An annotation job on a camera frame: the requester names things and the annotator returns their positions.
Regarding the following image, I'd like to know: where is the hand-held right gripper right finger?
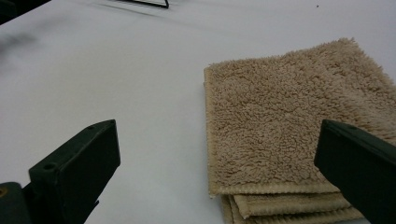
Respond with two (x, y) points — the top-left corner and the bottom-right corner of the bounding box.
(314, 119), (396, 224)

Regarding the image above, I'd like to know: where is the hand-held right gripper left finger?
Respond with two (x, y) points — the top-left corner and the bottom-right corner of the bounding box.
(28, 119), (121, 224)

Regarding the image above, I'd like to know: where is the beige terry towel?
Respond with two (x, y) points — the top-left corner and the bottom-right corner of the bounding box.
(203, 37), (396, 224)

